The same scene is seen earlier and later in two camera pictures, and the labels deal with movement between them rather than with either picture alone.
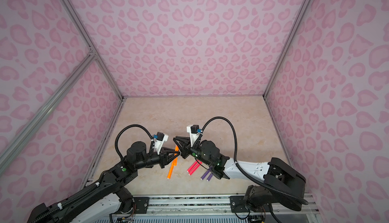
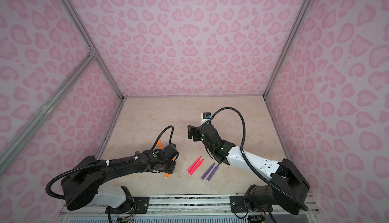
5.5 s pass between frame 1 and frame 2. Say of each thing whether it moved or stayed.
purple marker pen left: stayed
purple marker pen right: stayed
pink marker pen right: stayed
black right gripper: moved
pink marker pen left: stayed
